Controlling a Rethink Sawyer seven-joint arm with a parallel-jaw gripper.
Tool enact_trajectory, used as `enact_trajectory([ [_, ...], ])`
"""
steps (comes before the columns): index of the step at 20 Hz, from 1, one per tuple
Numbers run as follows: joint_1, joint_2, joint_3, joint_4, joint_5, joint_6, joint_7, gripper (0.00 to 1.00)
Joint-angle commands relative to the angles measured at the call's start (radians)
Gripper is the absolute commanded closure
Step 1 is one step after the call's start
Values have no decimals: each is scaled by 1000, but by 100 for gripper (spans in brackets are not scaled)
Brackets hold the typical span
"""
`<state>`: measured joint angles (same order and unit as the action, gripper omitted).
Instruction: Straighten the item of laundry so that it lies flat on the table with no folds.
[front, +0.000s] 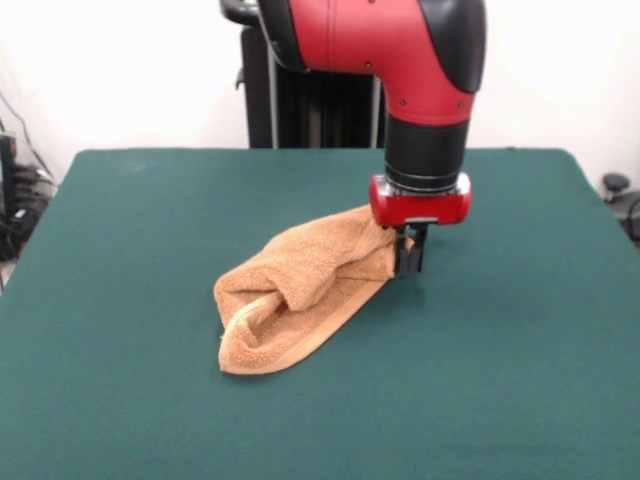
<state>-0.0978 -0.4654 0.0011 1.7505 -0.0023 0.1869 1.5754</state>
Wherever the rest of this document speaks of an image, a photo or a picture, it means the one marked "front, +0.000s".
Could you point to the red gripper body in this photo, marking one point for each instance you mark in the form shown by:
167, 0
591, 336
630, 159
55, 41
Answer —
420, 210

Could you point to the black electronics box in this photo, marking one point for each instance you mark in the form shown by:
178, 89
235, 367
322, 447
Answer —
7, 160

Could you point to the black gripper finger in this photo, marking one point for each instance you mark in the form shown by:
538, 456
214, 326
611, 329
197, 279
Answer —
403, 257
418, 255

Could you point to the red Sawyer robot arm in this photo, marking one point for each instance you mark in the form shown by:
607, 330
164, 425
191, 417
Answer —
380, 40

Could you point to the black office chair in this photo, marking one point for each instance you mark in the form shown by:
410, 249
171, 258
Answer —
616, 182

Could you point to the orange terry towel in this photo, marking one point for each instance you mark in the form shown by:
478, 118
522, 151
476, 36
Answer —
300, 260

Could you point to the dark green table cloth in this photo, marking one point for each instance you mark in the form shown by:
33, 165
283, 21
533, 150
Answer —
100, 300

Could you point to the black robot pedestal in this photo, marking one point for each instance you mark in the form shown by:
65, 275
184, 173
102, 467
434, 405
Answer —
320, 110

